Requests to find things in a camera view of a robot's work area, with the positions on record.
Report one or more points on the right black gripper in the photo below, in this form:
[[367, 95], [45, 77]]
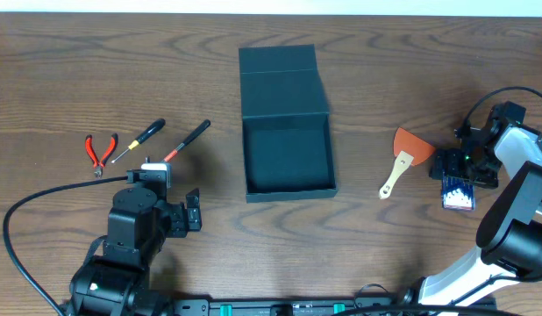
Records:
[[453, 155]]

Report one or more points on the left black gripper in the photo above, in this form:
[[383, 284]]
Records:
[[183, 215]]

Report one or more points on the blue drill bit pack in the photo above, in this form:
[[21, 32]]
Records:
[[457, 195]]

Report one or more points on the orange scraper wooden handle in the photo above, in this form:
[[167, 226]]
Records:
[[409, 150]]

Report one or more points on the black red claw hammer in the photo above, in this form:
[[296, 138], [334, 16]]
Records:
[[191, 137]]

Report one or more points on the black yellow screwdriver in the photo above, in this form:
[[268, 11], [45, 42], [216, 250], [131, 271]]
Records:
[[155, 127]]

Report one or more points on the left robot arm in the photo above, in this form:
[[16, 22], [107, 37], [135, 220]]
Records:
[[114, 278]]

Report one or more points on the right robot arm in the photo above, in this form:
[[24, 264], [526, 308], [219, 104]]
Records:
[[508, 246]]

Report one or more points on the dark green open box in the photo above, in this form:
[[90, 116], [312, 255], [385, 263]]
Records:
[[286, 134]]

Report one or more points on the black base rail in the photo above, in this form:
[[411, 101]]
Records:
[[291, 307]]

